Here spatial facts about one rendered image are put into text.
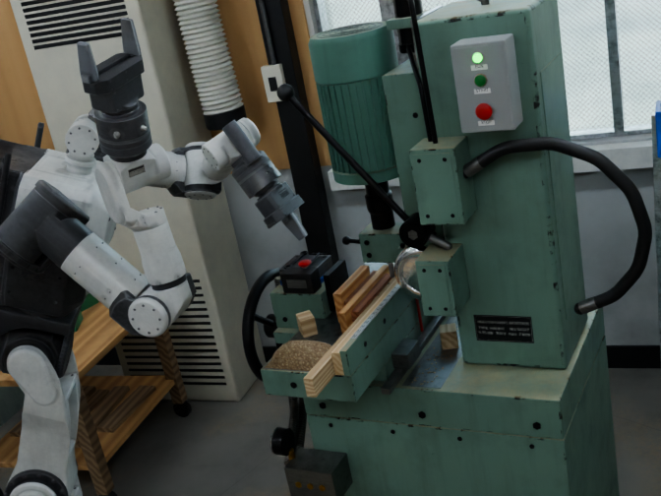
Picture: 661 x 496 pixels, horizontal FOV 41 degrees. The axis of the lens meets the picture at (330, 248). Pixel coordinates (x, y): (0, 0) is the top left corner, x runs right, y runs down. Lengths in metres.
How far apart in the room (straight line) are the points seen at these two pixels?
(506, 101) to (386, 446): 0.80
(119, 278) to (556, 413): 0.86
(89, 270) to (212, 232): 1.79
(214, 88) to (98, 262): 1.65
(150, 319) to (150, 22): 1.75
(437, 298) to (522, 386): 0.25
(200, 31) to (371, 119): 1.49
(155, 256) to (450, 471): 0.78
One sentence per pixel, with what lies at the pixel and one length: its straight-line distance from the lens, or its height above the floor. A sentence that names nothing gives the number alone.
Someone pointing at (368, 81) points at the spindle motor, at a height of 1.41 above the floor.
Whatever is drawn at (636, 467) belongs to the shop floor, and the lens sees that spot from 2.96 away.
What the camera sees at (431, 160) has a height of 1.28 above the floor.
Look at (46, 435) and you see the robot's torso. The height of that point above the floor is 0.77.
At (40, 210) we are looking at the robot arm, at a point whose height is 1.33.
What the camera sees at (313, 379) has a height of 0.94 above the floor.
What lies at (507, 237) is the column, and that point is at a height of 1.09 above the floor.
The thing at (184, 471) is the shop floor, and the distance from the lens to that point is 3.31.
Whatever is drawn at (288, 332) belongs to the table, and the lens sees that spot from 2.05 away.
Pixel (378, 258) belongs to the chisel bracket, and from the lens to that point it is 1.98.
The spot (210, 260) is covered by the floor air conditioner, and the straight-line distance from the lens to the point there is 3.42.
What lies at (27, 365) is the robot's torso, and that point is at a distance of 2.04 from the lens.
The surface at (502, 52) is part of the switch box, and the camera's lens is 1.59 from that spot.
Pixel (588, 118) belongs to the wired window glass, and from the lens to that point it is 3.19.
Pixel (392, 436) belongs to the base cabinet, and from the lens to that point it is 1.96.
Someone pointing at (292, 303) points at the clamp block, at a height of 0.94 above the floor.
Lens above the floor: 1.74
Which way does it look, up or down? 20 degrees down
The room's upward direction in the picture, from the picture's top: 11 degrees counter-clockwise
